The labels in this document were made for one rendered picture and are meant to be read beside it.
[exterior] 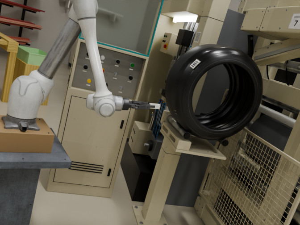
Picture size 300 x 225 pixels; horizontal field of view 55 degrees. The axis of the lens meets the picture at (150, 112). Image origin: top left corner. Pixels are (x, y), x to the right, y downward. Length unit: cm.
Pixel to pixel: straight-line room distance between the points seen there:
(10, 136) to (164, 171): 119
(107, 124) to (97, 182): 53
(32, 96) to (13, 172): 44
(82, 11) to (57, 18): 779
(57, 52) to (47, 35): 759
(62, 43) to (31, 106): 42
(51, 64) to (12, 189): 75
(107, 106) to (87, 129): 91
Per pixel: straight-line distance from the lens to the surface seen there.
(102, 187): 263
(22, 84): 169
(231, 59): 178
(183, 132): 183
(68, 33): 183
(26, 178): 182
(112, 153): 248
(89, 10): 166
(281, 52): 202
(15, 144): 168
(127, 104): 171
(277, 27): 190
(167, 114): 210
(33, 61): 463
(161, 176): 233
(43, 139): 170
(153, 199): 243
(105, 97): 152
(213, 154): 198
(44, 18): 937
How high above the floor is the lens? 139
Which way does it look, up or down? 13 degrees down
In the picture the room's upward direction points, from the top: 16 degrees clockwise
